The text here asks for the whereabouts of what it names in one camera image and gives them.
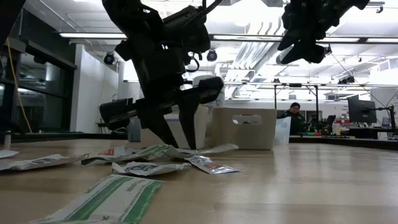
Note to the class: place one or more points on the black background robot arm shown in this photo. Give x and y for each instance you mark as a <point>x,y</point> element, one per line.
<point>329,123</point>

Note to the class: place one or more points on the grey plastic bin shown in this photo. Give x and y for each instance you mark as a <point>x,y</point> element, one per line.
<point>227,133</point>

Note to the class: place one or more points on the small grey cylinder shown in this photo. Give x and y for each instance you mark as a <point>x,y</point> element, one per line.
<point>7,140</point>

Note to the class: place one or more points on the colourful toy blocks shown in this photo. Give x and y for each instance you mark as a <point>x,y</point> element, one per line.
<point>311,133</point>

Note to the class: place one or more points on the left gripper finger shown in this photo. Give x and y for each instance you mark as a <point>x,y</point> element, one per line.
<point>161,130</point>
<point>190,124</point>

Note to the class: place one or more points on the person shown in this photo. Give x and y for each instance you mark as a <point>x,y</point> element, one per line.
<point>293,118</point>

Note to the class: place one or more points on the black monitor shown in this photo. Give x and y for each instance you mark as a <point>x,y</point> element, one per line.
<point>362,110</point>

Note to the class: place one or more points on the red label wipe packet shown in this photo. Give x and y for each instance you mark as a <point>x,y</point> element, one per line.
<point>107,152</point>

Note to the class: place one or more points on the clear plastic container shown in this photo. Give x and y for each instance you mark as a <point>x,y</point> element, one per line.
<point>283,130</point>

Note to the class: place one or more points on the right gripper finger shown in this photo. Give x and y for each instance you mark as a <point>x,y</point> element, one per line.
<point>306,53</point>
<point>289,40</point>

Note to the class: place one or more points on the black ceiling camera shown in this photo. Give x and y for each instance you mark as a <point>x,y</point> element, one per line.
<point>346,80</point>

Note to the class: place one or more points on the dark background workbench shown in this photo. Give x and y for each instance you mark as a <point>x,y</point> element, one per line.
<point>373,132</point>

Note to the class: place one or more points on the white plastic bin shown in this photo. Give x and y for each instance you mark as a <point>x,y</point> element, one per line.
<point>203,130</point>

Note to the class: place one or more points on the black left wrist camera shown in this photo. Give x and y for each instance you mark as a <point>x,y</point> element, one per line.
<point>186,29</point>

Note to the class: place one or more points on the black overhead rig beam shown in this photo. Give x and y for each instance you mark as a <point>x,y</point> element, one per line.
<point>93,35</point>

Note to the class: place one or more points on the disinfectant wipes canister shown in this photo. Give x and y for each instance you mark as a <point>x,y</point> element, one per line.
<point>203,80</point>

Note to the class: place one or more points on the black overhead camera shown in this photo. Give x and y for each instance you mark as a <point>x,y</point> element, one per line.
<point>212,56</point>
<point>109,58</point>

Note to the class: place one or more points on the black background rig frame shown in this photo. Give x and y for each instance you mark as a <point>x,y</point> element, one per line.
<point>275,99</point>

